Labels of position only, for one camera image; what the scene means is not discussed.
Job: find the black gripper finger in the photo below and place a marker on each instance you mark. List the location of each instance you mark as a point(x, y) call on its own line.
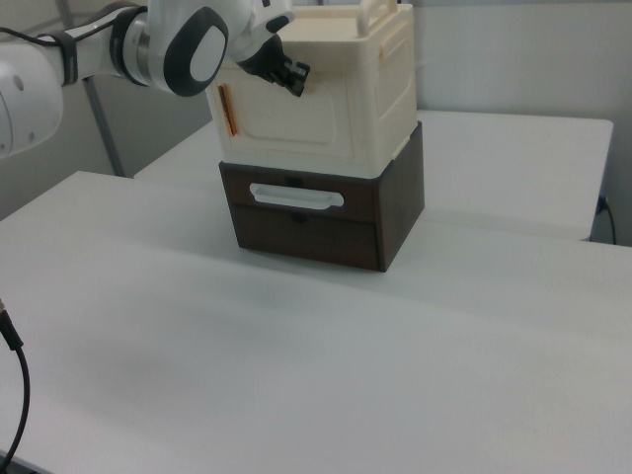
point(298, 69)
point(289, 85)

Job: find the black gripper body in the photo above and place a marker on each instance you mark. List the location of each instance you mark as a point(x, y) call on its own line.
point(264, 59)

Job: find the cream cabinet door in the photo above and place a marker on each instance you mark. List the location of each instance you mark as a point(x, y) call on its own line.
point(291, 123)

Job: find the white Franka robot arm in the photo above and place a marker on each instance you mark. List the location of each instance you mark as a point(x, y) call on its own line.
point(148, 44)

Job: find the cream plastic cabinet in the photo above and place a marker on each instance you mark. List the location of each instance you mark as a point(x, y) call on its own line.
point(385, 74)

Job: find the dark brown drawer box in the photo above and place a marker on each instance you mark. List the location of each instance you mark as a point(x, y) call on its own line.
point(395, 207)

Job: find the grey metal pole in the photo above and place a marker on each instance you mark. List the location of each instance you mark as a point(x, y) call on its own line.
point(103, 133)

